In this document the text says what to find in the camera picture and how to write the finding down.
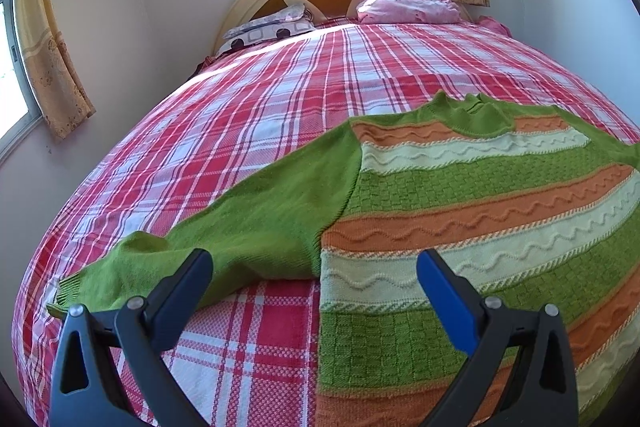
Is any pink cloth beside bed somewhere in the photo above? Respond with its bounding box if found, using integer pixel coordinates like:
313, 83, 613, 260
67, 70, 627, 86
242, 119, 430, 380
476, 15, 512, 38

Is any red white plaid bedspread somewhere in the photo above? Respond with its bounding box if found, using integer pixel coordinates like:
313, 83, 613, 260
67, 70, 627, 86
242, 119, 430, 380
12, 23, 639, 426

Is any green orange striped knit sweater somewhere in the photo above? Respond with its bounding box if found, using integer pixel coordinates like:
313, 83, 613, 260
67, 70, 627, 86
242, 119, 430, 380
48, 93, 639, 426

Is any white patterned pillow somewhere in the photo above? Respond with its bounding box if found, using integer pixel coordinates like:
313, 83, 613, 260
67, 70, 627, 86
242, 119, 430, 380
215, 3, 316, 57

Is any pink pillow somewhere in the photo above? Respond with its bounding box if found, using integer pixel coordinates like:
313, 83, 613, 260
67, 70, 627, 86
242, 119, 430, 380
356, 0, 462, 25

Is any yellow side window curtain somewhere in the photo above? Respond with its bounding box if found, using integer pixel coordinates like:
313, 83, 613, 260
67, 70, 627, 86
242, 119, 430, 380
13, 0, 96, 141

